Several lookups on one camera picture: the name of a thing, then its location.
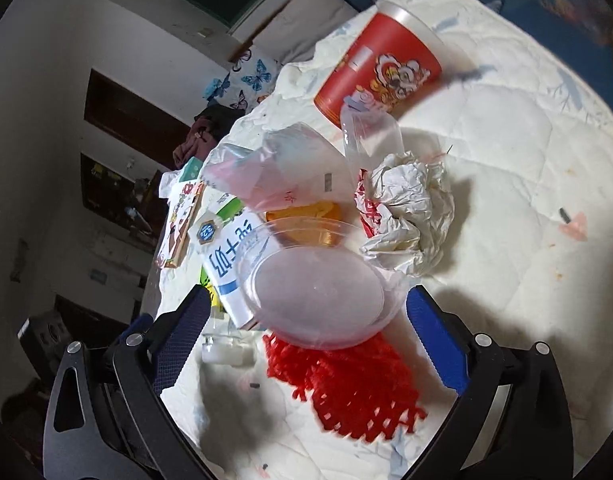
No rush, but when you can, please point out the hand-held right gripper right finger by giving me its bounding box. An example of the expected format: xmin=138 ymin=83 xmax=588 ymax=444
xmin=401 ymin=284 xmax=574 ymax=480

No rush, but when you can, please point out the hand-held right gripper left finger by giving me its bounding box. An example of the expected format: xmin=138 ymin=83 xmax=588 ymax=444
xmin=42 ymin=284 xmax=222 ymax=480

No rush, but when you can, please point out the clear plastic bowl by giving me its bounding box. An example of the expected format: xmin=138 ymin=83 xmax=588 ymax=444
xmin=236 ymin=217 xmax=412 ymax=351

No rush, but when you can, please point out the orange peel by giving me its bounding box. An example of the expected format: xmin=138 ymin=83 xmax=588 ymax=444
xmin=265 ymin=201 xmax=339 ymax=248

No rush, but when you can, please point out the white blue milk carton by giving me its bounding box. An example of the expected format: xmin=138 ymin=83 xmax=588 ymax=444
xmin=194 ymin=195 xmax=287 ymax=331

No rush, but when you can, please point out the printed cardboard packet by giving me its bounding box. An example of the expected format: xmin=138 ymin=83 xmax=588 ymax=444
xmin=156 ymin=182 xmax=207 ymax=268

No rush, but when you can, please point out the red foam fruit net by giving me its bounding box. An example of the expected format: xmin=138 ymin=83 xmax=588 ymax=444
xmin=261 ymin=330 xmax=429 ymax=443

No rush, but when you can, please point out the black speaker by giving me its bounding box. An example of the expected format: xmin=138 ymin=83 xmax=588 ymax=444
xmin=16 ymin=310 xmax=72 ymax=376

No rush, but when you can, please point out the crumpled white paper wrapper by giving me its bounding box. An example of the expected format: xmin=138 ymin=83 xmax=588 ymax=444
xmin=353 ymin=152 xmax=457 ymax=276

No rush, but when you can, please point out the dark bookshelf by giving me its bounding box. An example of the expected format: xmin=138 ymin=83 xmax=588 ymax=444
xmin=81 ymin=155 xmax=162 ymax=241

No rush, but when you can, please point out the dark cloth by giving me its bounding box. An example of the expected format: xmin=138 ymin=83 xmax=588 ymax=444
xmin=174 ymin=105 xmax=242 ymax=168

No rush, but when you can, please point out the clear pink plastic bag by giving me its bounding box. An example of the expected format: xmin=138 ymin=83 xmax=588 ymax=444
xmin=200 ymin=122 xmax=357 ymax=211

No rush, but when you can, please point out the clear plastic cup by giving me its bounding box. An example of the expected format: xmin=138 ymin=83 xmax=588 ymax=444
xmin=339 ymin=100 xmax=404 ymax=171

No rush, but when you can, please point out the dark wooden door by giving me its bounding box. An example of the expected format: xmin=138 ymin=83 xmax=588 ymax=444
xmin=84 ymin=70 xmax=192 ymax=166

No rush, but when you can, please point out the red printed paper cup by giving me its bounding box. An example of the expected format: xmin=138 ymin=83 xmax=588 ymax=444
xmin=313 ymin=0 xmax=444 ymax=128

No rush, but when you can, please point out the grey pillow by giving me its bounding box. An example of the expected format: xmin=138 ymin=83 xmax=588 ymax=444
xmin=254 ymin=0 xmax=359 ymax=66

